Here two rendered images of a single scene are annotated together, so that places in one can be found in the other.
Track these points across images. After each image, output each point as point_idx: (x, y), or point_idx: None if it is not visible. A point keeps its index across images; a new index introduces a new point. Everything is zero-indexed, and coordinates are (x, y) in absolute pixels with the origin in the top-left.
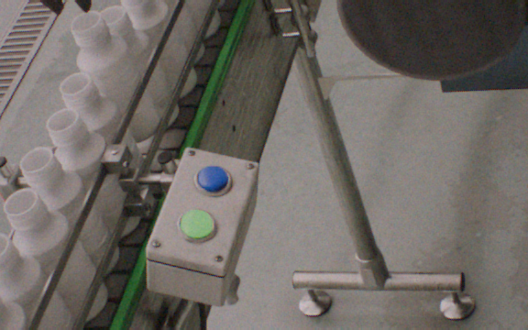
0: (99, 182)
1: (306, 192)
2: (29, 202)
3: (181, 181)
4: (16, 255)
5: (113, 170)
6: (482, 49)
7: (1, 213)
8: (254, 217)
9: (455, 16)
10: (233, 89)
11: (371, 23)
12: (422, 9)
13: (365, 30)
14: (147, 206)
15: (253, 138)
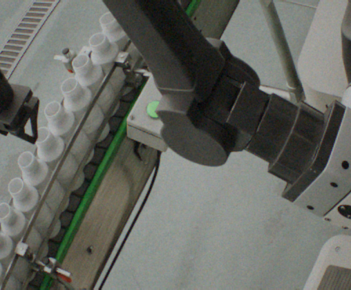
0: (111, 72)
1: (268, 31)
2: (73, 83)
3: (151, 82)
4: (63, 113)
5: (119, 65)
6: (214, 161)
7: (81, 14)
8: (235, 39)
9: (202, 150)
10: (202, 10)
11: (173, 143)
12: (191, 145)
13: (171, 144)
14: (137, 83)
15: (213, 34)
